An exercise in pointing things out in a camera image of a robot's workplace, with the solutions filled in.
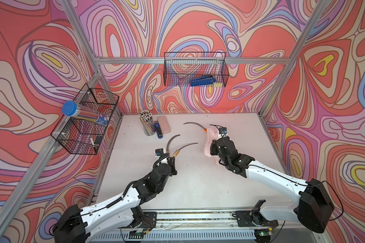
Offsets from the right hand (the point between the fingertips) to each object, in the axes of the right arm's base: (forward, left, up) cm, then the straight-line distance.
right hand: (214, 144), depth 83 cm
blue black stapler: (+22, +35, -12) cm, 43 cm away
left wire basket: (+1, +67, +11) cm, 68 cm away
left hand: (-8, +22, -1) cm, 23 cm away
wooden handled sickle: (+6, +28, -15) cm, 32 cm away
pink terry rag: (0, +2, +9) cm, 9 cm away
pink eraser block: (+28, +32, -13) cm, 44 cm away
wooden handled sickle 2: (-1, +21, -5) cm, 22 cm away
